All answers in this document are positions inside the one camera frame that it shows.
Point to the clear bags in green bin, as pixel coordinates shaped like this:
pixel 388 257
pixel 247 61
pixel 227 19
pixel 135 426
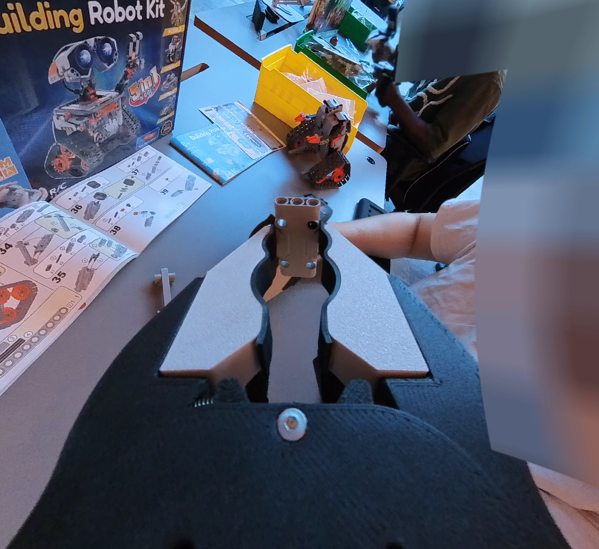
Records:
pixel 341 57

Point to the grey neighbouring desk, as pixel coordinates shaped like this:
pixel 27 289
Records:
pixel 234 20

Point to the yellow plastic bin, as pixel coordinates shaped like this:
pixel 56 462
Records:
pixel 280 90

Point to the grey tracked toy robot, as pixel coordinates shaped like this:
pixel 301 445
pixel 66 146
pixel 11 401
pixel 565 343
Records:
pixel 327 127

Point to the small grey brick piece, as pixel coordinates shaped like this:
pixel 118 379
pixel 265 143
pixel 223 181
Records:
pixel 164 287

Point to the open instruction manual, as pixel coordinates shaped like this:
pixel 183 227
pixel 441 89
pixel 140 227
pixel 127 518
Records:
pixel 117 202

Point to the blue robot kit box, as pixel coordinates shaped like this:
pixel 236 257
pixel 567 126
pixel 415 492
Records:
pixel 93 67

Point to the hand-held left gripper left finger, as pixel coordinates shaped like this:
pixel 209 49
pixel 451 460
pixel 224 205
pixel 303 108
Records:
pixel 215 324

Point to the green plastic bin with bags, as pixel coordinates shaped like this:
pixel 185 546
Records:
pixel 306 45

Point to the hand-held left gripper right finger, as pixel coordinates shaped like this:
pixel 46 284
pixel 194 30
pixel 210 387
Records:
pixel 374 324

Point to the blue instruction booklet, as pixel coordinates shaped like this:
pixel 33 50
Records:
pixel 206 151

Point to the printed sticker sheet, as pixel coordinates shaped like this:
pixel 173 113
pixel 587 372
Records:
pixel 238 130

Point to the person's light shirt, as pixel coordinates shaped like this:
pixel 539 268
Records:
pixel 449 287

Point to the black flat stand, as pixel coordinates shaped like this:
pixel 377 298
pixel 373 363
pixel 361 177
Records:
pixel 259 13

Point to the black office chair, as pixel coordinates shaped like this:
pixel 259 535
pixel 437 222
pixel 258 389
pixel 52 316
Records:
pixel 435 179

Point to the clear bags in yellow bin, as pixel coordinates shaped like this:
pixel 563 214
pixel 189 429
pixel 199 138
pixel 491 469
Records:
pixel 304 81

